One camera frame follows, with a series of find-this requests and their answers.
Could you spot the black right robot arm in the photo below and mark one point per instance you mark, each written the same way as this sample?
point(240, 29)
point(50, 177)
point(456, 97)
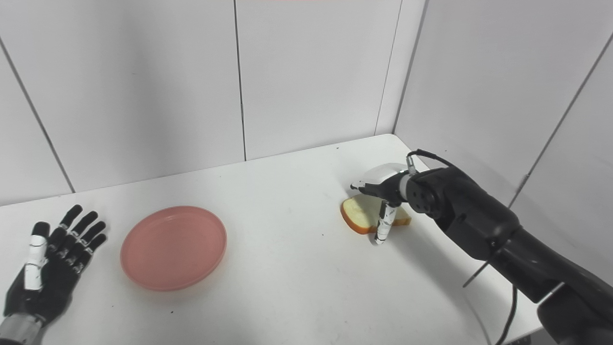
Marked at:
point(479, 220)

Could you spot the pink round plate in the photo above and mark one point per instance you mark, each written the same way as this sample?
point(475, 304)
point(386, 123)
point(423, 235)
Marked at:
point(173, 248)

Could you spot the slice of white bread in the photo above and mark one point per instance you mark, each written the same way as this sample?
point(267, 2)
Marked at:
point(361, 213)

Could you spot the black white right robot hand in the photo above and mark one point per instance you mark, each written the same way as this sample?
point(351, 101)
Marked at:
point(383, 179)

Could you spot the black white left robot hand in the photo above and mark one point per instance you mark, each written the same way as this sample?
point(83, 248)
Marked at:
point(52, 282)

